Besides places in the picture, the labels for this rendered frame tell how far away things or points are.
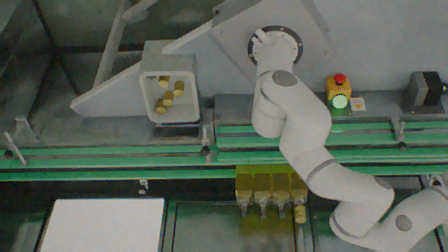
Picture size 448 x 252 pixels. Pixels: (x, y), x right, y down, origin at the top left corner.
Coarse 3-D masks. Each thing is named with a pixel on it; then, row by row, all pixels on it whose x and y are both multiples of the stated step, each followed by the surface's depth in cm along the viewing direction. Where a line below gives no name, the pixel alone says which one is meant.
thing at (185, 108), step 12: (144, 72) 142; (156, 72) 142; (168, 72) 141; (180, 72) 141; (144, 84) 146; (156, 84) 155; (192, 84) 145; (144, 96) 149; (156, 96) 159; (192, 96) 158; (168, 108) 160; (180, 108) 160; (192, 108) 160; (156, 120) 157; (168, 120) 157; (180, 120) 157; (192, 120) 157
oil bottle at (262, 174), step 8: (256, 168) 153; (264, 168) 153; (256, 176) 151; (264, 176) 151; (256, 184) 149; (264, 184) 149; (256, 192) 147; (264, 192) 147; (256, 200) 148; (264, 200) 147
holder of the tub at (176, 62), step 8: (144, 56) 148; (152, 56) 147; (160, 56) 147; (168, 56) 147; (176, 56) 147; (184, 56) 146; (192, 56) 146; (144, 64) 145; (152, 64) 145; (160, 64) 144; (168, 64) 144; (176, 64) 144; (184, 64) 144; (192, 64) 143; (192, 72) 143; (200, 104) 160; (200, 120) 165
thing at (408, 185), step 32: (0, 192) 176; (32, 192) 176; (64, 192) 175; (96, 192) 174; (128, 192) 173; (160, 192) 172; (192, 192) 171; (224, 192) 171; (416, 192) 165; (0, 224) 167; (32, 224) 165; (320, 224) 159
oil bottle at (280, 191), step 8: (272, 168) 153; (280, 168) 153; (272, 176) 151; (280, 176) 151; (272, 184) 149; (280, 184) 149; (288, 184) 149; (272, 192) 147; (280, 192) 147; (288, 192) 147; (272, 200) 149; (280, 200) 146; (288, 200) 148
